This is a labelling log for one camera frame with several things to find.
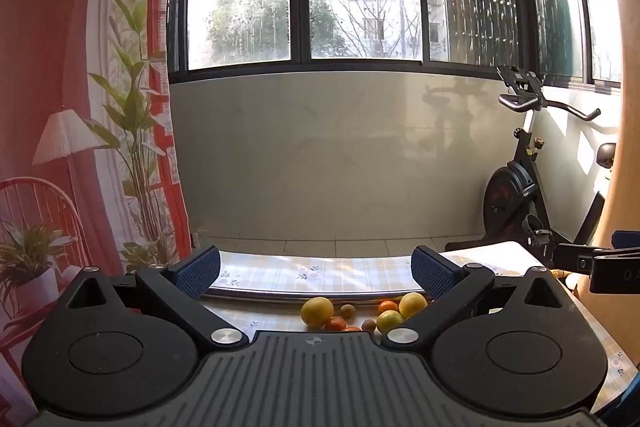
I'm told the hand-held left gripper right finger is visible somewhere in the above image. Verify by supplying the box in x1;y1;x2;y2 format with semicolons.
381;245;581;352

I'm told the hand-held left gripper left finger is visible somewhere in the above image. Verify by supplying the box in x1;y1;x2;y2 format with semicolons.
52;246;251;353

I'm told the yellow lemon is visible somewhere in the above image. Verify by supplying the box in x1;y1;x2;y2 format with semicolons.
398;292;429;320

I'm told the yellow-green lemon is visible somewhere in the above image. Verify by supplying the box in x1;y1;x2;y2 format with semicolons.
376;310;405;334

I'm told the large yellow grapefruit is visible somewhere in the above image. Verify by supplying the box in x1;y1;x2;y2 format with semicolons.
300;297;335;328

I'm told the wooden panel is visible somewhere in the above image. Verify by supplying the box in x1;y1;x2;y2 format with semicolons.
570;0;640;368

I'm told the steel pole with gold end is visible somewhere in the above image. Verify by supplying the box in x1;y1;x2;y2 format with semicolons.
205;268;576;307

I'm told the checked floral tablecloth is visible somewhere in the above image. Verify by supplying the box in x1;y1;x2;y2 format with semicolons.
200;241;640;388

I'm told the black exercise bike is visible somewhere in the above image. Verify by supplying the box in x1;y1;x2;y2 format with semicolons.
445;66;618;270

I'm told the printed wall hanging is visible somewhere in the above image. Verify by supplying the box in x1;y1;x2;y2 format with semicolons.
0;0;193;408

